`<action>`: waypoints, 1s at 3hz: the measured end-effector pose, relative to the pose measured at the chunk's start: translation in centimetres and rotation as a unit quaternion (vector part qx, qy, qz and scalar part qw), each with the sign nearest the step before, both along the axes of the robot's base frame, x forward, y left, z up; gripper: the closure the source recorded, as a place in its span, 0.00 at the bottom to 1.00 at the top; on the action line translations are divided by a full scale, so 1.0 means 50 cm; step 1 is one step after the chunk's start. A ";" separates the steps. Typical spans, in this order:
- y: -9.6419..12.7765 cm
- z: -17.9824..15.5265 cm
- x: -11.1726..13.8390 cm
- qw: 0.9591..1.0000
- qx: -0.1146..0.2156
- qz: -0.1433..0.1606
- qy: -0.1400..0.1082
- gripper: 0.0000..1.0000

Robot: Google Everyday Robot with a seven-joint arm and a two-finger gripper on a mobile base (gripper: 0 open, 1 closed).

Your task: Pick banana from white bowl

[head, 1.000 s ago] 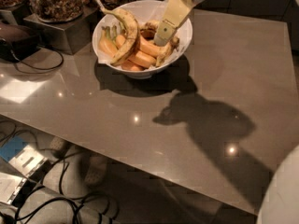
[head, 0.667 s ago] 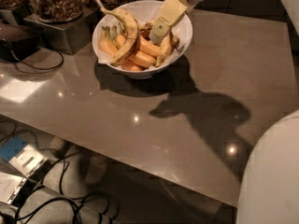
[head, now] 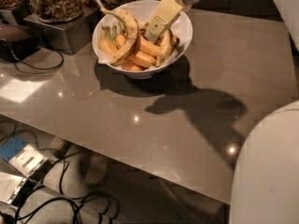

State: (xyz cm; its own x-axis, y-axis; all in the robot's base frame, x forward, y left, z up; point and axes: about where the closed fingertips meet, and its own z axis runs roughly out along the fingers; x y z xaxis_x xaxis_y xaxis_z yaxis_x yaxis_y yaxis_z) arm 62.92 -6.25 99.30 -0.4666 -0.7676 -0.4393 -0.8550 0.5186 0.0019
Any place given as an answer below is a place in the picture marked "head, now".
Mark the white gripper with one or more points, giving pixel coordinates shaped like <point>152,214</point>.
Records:
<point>164,16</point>

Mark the curved brown spotted banana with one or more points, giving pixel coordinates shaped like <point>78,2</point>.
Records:
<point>167,42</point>

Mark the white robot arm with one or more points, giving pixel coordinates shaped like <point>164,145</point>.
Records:
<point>254,125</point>

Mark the white bowl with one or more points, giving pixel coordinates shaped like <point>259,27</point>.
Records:
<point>181,28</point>

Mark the long spotted banana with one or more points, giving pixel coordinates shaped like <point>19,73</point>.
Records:
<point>132,32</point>

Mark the yellow banana bunch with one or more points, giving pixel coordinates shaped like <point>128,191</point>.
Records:
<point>143,57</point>

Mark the metal stand box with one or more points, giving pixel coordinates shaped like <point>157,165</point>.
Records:
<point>67,37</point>

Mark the dark round appliance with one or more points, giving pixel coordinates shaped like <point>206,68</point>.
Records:
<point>17,41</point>

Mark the blue and white device box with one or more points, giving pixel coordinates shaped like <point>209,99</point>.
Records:
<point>26,158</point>

